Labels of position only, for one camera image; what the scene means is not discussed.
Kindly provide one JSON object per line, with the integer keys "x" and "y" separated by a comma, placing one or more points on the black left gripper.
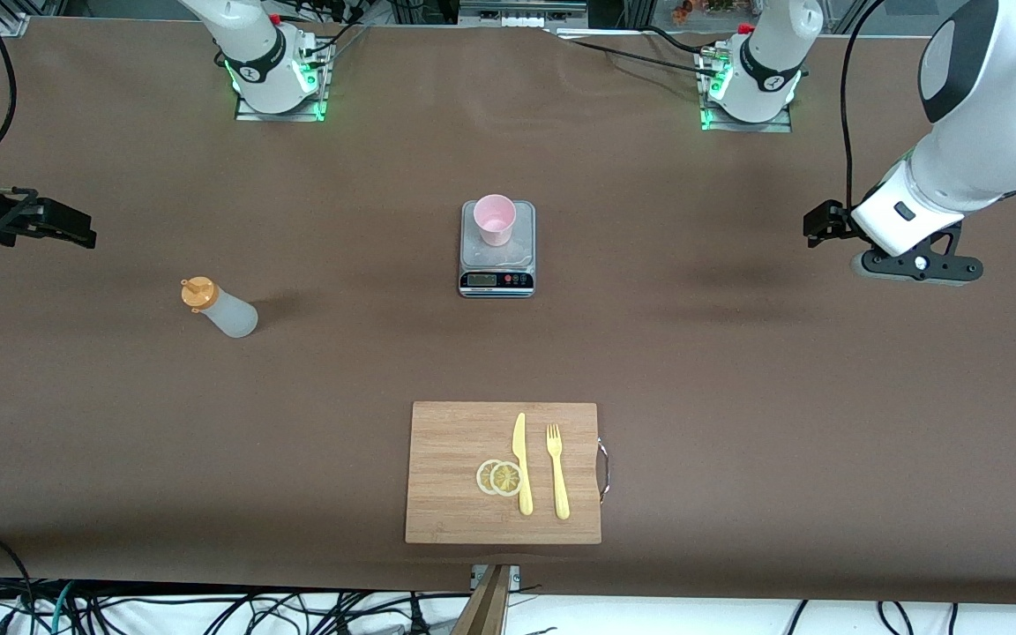
{"x": 826, "y": 221}

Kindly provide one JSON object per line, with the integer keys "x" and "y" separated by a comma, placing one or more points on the sauce bottle with orange cap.
{"x": 230, "y": 316}

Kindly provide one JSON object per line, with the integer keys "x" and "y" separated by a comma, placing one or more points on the pink plastic cup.
{"x": 495, "y": 220}

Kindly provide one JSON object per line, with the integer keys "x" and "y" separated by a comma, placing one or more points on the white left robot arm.
{"x": 984, "y": 106}

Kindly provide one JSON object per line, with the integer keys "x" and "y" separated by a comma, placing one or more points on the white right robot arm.
{"x": 252, "y": 44}

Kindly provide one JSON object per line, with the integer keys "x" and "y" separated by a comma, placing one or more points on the brown table cover sheet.
{"x": 781, "y": 423}

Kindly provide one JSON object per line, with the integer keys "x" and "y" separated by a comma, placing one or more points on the silver digital kitchen scale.
{"x": 497, "y": 280}

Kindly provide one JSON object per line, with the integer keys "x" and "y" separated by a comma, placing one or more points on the white power strip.
{"x": 526, "y": 21}

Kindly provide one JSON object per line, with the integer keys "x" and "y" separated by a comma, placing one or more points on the yellow plastic fork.
{"x": 558, "y": 476}

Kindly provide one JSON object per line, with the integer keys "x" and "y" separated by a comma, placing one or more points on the yellow plastic knife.
{"x": 522, "y": 467}

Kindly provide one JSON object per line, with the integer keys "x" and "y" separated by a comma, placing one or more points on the lemon slice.
{"x": 482, "y": 477}
{"x": 506, "y": 479}

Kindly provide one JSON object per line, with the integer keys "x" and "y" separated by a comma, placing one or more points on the wooden cutting board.
{"x": 455, "y": 476}

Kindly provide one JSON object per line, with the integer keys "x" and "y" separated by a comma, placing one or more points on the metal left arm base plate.
{"x": 746, "y": 127}

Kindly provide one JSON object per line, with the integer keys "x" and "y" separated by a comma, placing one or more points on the aluminium frame corner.
{"x": 14, "y": 22}

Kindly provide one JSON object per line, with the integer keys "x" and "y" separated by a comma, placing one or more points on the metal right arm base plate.
{"x": 279, "y": 116}

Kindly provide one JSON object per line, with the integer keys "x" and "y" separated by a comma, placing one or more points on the metal corner bracket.
{"x": 514, "y": 578}

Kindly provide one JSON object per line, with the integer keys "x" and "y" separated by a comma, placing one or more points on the wooden post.
{"x": 486, "y": 608}

